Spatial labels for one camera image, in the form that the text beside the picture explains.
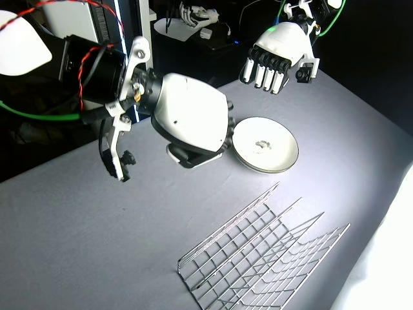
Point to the spare white robot hand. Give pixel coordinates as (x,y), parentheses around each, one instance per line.
(197,16)

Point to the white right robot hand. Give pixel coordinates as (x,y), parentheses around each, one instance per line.
(193,109)

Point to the black device with blue light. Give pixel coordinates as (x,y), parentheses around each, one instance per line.
(222,43)

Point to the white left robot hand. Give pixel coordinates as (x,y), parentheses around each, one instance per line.
(287,42)

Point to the small white power adapter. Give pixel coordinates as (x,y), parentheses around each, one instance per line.
(206,33)

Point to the white paper sheet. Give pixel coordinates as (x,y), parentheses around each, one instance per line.
(174,30)

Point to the white leaf print plate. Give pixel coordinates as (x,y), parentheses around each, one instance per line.
(248,166)
(274,135)

